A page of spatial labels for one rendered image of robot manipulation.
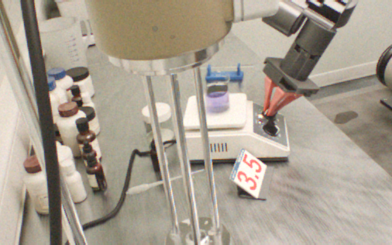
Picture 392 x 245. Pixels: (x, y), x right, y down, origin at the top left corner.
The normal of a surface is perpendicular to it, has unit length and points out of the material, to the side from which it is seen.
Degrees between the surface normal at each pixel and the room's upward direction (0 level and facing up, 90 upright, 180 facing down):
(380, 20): 90
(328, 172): 0
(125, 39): 90
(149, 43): 90
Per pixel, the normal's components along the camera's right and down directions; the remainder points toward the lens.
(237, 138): -0.11, 0.52
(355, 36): 0.25, 0.47
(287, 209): -0.11, -0.85
